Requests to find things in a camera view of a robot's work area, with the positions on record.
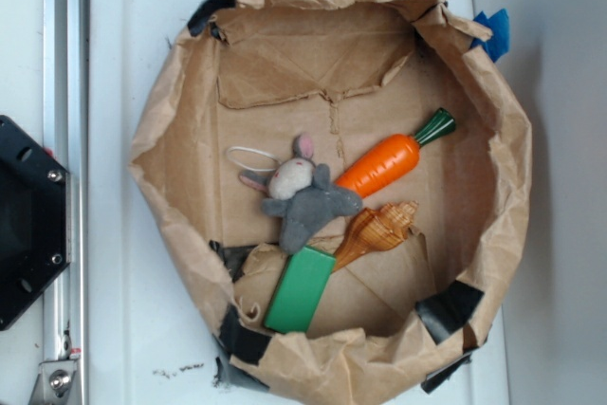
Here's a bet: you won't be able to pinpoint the gray plush bunny toy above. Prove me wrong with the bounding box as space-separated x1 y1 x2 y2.
226 133 363 255

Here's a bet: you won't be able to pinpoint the brown plastic conch shell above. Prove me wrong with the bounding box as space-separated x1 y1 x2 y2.
332 201 421 272

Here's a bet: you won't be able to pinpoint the green rectangular block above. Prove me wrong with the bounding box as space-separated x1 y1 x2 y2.
264 247 336 334

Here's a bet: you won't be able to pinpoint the orange plastic toy carrot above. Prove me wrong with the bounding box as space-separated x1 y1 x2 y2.
336 108 456 198

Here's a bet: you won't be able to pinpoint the brown paper bag bin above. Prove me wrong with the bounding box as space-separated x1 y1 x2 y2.
129 0 532 404

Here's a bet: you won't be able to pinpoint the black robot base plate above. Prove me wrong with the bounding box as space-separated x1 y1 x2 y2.
1 115 69 331

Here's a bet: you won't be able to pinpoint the aluminum frame rail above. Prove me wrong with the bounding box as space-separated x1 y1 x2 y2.
29 0 90 404

